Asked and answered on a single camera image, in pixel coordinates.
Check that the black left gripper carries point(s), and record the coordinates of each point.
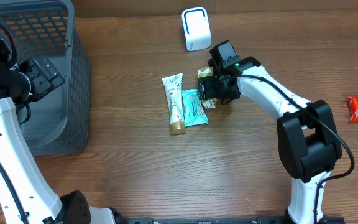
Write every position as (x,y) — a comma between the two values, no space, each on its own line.
(43,84)

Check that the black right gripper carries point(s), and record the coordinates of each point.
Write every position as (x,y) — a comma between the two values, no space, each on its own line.
(211,91)

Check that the green snack packet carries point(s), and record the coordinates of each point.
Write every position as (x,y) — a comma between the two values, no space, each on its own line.
(209,103)

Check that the teal wipes packet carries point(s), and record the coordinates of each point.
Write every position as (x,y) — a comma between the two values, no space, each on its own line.
(193,109)

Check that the white cream tube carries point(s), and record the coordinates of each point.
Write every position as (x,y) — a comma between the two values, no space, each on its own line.
(173,92)

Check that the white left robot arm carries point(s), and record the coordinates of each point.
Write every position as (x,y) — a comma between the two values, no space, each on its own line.
(25,196)

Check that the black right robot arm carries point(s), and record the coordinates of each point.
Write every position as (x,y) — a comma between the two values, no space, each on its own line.
(308,143)

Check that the white barcode scanner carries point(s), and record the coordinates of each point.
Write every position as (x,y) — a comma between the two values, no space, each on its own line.
(196,28)

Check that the grey plastic shopping basket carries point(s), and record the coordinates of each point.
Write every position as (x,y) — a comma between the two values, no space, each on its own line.
(59,122)

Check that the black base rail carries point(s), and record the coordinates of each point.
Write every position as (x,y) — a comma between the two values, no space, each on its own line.
(259,220)

